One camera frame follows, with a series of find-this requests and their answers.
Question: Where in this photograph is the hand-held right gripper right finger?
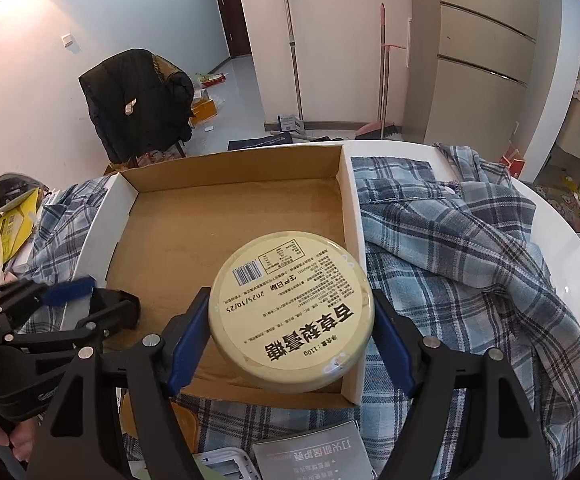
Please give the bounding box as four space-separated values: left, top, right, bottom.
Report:
370 289 558 480

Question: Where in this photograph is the flat mop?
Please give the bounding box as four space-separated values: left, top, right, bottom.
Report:
264 0 368 136

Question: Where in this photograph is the grey printed booklet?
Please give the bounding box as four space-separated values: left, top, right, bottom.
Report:
252 420 375 480

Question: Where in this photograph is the orange floor carton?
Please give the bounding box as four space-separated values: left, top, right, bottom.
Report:
190 100 218 126

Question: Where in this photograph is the black puffer jacket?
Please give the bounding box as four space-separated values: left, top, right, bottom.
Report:
78 48 195 163

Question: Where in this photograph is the white flat device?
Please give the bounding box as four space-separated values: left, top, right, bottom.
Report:
190 447 261 480

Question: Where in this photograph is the red carton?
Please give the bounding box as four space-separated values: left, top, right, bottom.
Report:
500 145 527 178

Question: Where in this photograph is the grey bag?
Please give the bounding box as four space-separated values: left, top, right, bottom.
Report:
0 172 45 211

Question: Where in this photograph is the dark blue bag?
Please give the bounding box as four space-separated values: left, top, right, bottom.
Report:
227 135 293 152

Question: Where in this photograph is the person's left hand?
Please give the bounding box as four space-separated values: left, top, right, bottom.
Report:
0 412 40 465

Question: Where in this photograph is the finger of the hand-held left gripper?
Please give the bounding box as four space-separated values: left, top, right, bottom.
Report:
0 287 141 356
0 275 95 331

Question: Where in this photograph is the beige refrigerator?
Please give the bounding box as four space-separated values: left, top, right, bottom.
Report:
410 0 541 156

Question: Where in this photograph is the dark wooden door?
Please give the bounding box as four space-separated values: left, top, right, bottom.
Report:
209 0 251 58

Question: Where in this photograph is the patterned door mat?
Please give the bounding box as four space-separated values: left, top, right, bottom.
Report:
530 182 580 233

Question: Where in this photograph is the yellow bag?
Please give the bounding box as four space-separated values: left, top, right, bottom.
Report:
0 187 40 266

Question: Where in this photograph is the shallow cardboard box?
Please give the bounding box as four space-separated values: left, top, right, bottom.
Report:
76 144 368 407

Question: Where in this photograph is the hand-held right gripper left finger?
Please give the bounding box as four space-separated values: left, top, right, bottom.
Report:
24 287 215 480

